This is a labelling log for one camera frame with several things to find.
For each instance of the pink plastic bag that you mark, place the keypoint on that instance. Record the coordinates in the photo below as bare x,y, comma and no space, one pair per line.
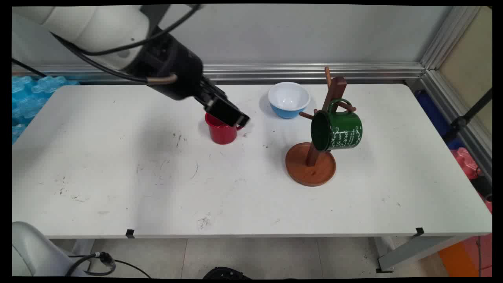
465,163

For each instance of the red mug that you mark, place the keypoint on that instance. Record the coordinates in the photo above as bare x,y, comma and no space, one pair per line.
222,133

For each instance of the green enamel mug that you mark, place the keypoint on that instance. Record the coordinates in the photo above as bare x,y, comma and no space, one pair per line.
340,129

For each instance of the blue bubble wrap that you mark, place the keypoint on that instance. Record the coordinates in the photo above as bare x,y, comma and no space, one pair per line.
29,98

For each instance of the aluminium wall rail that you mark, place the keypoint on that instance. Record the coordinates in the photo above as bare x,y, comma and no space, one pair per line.
314,71

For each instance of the black object on floor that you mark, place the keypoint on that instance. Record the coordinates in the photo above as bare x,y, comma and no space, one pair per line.
226,273

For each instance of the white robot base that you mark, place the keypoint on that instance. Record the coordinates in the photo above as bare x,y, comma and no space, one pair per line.
33,251

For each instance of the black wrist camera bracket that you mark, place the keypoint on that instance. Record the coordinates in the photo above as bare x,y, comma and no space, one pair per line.
155,15

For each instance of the black tape strip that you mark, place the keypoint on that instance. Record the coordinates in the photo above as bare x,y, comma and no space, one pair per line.
130,233
419,231

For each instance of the blue and white bowl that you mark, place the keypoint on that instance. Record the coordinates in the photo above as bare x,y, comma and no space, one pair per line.
289,98

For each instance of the grey table leg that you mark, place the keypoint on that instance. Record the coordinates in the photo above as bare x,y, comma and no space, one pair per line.
412,251

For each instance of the wooden mug tree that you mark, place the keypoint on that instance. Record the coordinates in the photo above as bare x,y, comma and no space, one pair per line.
310,167

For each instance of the aluminium frame post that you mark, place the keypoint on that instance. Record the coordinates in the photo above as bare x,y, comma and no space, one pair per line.
452,59

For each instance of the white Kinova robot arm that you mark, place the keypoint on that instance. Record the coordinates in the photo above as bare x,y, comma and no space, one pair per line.
98,27

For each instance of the blue plastic bag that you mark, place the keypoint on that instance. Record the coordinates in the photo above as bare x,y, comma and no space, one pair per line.
432,112

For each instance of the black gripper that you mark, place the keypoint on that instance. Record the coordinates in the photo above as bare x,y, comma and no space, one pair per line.
173,70

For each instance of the orange box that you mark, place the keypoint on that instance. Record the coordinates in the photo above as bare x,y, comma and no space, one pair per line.
461,257

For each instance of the black tripod pole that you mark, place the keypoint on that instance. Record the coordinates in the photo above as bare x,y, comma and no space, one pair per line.
467,116

